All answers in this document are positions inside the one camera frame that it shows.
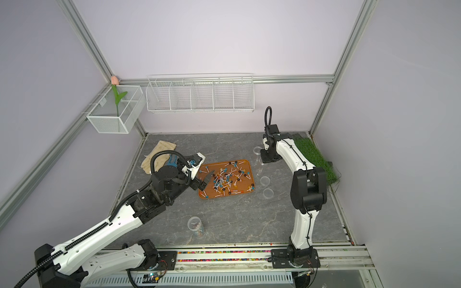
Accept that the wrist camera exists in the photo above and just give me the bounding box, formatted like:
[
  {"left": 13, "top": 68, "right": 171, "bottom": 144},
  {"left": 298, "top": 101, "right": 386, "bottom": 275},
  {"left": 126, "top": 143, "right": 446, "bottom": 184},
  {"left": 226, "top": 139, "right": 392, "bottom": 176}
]
[
  {"left": 262, "top": 136, "right": 270, "bottom": 150},
  {"left": 182, "top": 152, "right": 206, "bottom": 180}
]

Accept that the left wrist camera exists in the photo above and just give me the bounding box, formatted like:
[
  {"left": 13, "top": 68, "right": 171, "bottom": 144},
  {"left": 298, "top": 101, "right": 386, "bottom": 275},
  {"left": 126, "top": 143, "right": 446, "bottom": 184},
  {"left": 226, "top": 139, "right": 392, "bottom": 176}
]
[{"left": 182, "top": 152, "right": 206, "bottom": 180}]

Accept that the white wire wall basket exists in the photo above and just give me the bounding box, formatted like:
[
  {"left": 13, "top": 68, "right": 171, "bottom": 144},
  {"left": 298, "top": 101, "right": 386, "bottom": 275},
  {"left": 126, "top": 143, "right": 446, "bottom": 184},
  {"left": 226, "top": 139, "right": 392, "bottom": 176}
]
[{"left": 146, "top": 73, "right": 255, "bottom": 113}]

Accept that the clear plastic jar lid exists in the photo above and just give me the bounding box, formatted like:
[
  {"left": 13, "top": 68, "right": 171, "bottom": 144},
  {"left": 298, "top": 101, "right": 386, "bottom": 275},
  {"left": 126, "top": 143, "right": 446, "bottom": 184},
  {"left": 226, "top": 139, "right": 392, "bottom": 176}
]
[{"left": 260, "top": 176, "right": 271, "bottom": 187}]

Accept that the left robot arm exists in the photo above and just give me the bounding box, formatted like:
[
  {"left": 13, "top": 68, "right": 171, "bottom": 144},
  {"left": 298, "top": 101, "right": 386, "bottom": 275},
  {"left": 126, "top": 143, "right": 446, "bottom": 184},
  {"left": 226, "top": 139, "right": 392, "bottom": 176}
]
[{"left": 16, "top": 151, "right": 210, "bottom": 288}]

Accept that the green artificial grass mat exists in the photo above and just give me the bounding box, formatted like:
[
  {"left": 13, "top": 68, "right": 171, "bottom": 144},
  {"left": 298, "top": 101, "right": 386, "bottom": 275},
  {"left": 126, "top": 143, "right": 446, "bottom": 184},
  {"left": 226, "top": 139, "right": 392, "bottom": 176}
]
[{"left": 294, "top": 133, "right": 340, "bottom": 185}]

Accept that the beige work glove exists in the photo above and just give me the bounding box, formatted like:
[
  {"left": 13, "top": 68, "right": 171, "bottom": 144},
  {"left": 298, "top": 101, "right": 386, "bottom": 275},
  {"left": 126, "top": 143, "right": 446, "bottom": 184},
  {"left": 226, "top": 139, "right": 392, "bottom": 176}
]
[{"left": 140, "top": 140, "right": 177, "bottom": 175}]

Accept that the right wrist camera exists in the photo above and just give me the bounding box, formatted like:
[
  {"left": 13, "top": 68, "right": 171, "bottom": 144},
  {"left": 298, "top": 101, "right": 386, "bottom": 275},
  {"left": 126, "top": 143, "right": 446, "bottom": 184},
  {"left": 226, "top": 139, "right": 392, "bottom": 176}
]
[{"left": 262, "top": 136, "right": 270, "bottom": 150}]

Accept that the orange wooden tray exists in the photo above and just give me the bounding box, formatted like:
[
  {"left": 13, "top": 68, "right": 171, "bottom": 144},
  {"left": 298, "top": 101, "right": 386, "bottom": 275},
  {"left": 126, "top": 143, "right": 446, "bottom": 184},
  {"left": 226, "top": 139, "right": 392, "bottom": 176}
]
[{"left": 198, "top": 159, "right": 256, "bottom": 200}]

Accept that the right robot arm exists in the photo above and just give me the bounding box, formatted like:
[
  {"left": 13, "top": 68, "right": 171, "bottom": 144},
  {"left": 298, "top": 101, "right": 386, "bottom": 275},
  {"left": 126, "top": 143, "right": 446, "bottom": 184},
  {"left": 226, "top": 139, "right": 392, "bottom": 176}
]
[{"left": 261, "top": 106, "right": 328, "bottom": 270}]

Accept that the artificial pink tulip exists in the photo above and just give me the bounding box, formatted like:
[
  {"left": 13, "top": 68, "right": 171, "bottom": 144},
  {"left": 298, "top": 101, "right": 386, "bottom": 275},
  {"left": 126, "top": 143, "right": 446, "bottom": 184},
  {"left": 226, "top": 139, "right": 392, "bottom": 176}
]
[{"left": 110, "top": 76, "right": 127, "bottom": 116}]

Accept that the blue garden hand rake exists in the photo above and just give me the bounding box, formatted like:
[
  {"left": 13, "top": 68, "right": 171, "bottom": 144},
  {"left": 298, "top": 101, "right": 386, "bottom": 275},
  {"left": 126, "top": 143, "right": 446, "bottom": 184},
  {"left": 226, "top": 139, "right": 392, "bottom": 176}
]
[{"left": 165, "top": 155, "right": 178, "bottom": 168}]

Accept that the white mesh wall box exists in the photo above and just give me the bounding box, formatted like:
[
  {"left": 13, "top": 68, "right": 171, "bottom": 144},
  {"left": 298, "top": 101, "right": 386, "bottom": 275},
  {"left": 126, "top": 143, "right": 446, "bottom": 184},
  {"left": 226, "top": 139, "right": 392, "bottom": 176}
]
[{"left": 86, "top": 85, "right": 146, "bottom": 134}]

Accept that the clear plastic candy jar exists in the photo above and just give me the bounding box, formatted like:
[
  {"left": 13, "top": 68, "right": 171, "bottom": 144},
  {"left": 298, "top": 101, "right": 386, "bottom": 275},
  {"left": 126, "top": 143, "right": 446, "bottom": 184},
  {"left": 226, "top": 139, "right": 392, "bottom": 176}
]
[{"left": 256, "top": 158, "right": 264, "bottom": 175}]

